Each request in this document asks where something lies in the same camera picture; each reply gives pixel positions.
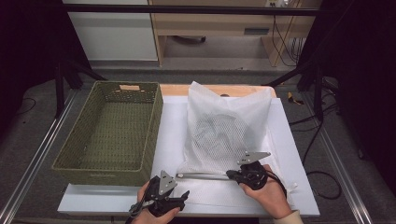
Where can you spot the yellow and black tool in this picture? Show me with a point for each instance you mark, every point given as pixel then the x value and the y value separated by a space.
pixel 292 98

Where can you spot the white table cover sheet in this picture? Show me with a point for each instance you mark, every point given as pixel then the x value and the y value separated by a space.
pixel 169 140

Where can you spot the light wooden desk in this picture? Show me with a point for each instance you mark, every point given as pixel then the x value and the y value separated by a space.
pixel 214 25

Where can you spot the dark curtain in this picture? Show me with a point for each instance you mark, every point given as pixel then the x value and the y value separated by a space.
pixel 25 46
pixel 367 62

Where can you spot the aluminium rail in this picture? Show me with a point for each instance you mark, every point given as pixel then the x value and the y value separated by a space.
pixel 332 149
pixel 38 155

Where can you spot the person's left hand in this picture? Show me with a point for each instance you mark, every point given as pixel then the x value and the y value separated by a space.
pixel 146 219

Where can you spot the blue denim jeans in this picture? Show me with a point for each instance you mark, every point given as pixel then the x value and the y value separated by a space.
pixel 224 133

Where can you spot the white power strip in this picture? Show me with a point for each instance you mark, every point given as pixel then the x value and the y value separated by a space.
pixel 275 3

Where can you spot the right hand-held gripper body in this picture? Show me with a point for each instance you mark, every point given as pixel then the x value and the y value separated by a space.
pixel 255 177

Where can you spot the black metal stand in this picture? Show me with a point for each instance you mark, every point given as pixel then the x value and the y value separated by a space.
pixel 317 93
pixel 59 87

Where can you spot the white mesh laundry bag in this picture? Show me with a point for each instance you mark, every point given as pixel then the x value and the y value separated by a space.
pixel 214 102

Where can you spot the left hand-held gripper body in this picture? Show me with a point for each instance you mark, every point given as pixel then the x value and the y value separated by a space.
pixel 162 205

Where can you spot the green woven basket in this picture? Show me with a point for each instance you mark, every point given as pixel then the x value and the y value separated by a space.
pixel 118 130

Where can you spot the white cabinet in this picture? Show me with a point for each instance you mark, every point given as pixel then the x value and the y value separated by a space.
pixel 115 37

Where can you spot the black horizontal frame bar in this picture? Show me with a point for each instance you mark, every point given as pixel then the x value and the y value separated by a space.
pixel 186 9

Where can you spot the person's right hand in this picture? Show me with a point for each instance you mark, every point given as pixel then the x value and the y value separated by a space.
pixel 271 199

